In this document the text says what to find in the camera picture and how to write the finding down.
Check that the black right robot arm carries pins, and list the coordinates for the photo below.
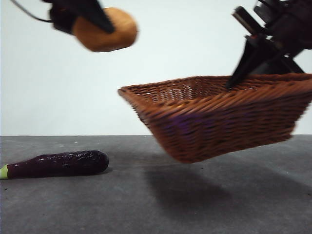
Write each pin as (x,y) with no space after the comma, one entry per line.
(295,31)

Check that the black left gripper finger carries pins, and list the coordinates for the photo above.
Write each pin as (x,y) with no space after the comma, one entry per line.
(101,15)
(62,20)

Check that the brown woven wicker basket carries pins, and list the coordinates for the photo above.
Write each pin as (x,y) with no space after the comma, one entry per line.
(219,122)

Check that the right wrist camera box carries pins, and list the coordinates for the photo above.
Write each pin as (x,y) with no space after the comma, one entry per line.
(267,9)

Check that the purple eggplant with green stem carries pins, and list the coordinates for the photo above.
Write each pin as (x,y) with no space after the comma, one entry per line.
(61,164)

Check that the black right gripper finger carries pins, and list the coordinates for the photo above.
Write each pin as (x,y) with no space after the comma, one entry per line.
(246,61)
(280,65)

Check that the brown potato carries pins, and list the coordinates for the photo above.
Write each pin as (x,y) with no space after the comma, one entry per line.
(107,39)

